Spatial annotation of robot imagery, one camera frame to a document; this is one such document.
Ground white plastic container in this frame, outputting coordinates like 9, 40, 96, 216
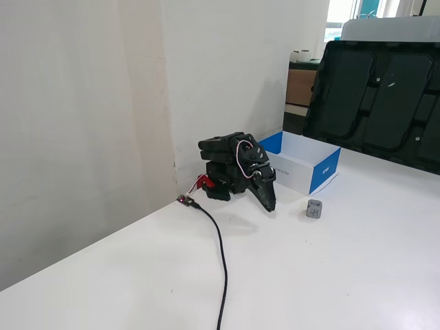
341, 15, 440, 44

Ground red handled black clamp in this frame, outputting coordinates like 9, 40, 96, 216
194, 174, 232, 202

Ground white and blue cardboard box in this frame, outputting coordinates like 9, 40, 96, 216
258, 130, 342, 197

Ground thin red white wires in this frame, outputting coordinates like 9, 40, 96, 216
185, 178, 204, 198

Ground gray block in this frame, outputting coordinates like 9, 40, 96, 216
305, 198, 325, 221

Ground window with white frame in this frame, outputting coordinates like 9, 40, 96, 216
324, 0, 440, 44

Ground black plastic moulded tray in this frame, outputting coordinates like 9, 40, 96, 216
301, 40, 440, 175

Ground red white servo wire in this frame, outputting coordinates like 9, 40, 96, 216
235, 139, 259, 179

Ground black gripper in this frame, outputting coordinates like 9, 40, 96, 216
235, 133, 277, 212

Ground black braided cable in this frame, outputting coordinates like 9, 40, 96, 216
192, 201, 229, 330

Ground small controller board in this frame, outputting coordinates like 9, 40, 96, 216
175, 193, 202, 210

